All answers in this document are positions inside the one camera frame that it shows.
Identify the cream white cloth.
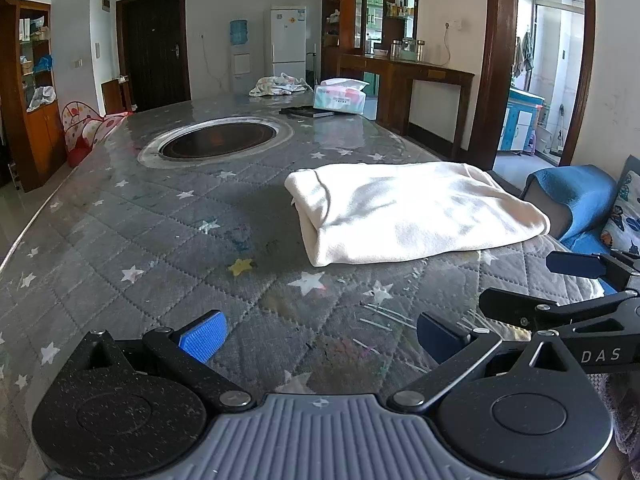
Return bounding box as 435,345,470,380
284,162,550,268

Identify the blue covered chair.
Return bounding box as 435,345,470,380
519,154,640,296

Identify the grey quilted star tablecloth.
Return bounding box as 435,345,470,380
1,98,602,479

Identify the blue white cabinet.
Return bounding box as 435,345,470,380
498,87,544,154

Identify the round black induction cooktop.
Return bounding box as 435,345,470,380
138,116,295,169

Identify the red white play tent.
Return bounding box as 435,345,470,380
61,101,130,168

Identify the wooden console table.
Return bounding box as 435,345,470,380
337,53,474,162

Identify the wooden shelf cabinet left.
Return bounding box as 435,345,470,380
1,0,67,192

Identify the black notebook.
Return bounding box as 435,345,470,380
279,106,334,119

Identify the tissue pack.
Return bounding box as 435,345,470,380
314,77,369,115

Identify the crumpled patterned cloth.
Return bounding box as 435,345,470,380
248,73,311,98

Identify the water dispenser with blue bottle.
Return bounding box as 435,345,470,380
230,20,252,94

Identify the dark wooden door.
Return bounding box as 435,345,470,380
116,0,191,112

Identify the wooden display cabinet right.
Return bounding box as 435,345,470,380
320,0,419,79

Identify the white refrigerator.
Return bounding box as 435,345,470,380
265,6,307,79

